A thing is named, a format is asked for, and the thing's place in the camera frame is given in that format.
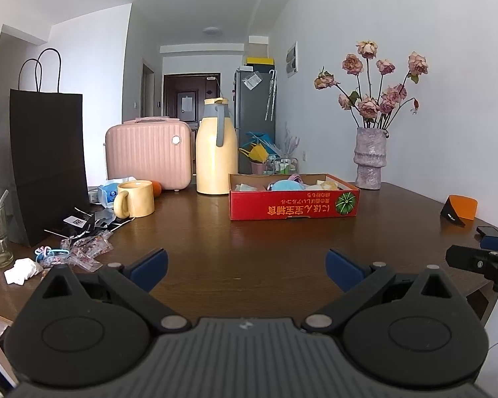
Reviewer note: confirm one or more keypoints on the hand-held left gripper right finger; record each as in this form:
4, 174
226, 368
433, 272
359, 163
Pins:
343, 269

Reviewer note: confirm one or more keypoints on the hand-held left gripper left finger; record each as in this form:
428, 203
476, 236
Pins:
149, 268

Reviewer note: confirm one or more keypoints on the yellow white corgi plush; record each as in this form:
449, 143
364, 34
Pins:
330, 185

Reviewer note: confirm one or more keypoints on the red cardboard box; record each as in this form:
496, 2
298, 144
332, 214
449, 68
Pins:
282, 207

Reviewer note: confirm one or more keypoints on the white plush toy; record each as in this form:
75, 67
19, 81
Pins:
313, 186

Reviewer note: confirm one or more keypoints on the teal plush toy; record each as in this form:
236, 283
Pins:
286, 185

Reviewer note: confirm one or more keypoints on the black smartphone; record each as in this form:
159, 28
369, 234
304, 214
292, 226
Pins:
494, 232

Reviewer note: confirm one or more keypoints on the orange black pouch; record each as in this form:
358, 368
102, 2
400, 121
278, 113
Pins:
464, 205

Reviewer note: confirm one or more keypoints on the pile of clear candy wrappers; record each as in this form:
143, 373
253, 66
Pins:
89, 251

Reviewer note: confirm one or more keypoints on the yellow mug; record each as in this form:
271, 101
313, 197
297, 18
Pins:
137, 199

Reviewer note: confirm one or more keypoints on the orange fruit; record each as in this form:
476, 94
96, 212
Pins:
157, 189

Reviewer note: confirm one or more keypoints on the black packet with white label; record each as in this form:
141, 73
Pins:
83, 222

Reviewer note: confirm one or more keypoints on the blue wet wipes pack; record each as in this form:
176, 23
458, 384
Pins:
106, 195

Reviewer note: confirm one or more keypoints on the lilac ceramic vase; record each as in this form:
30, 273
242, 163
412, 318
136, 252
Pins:
370, 159

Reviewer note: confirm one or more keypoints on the pink small suitcase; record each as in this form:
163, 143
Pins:
147, 155

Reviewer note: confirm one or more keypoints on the yellow thermos jug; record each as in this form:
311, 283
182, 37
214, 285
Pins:
215, 161

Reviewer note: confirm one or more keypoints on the crumpled white tissue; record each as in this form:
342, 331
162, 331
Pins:
23, 271

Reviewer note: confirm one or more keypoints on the dried pampas grass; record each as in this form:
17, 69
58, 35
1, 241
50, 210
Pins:
288, 141

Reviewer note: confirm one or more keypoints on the yellow bag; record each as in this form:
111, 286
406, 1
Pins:
255, 154

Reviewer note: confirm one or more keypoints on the black paper bag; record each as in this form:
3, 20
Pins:
45, 166

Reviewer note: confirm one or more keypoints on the blue bag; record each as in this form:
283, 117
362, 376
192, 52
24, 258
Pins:
260, 137

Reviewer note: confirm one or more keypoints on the dried pink roses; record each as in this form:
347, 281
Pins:
369, 103

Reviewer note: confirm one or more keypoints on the grey refrigerator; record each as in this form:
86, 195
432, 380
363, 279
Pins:
253, 116

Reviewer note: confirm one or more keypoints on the dark wooden door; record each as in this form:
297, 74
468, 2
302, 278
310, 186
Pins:
191, 95

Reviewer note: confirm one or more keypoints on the clear folded umbrella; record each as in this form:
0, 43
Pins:
271, 95

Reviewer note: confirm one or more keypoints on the paper note on refrigerator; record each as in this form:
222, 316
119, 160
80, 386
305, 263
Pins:
251, 81

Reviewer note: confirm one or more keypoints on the yellow box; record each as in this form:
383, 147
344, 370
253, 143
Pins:
260, 60

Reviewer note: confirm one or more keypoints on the round ceiling lamp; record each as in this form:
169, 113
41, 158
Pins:
213, 31

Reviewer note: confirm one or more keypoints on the white wall panel box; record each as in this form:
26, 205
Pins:
291, 60

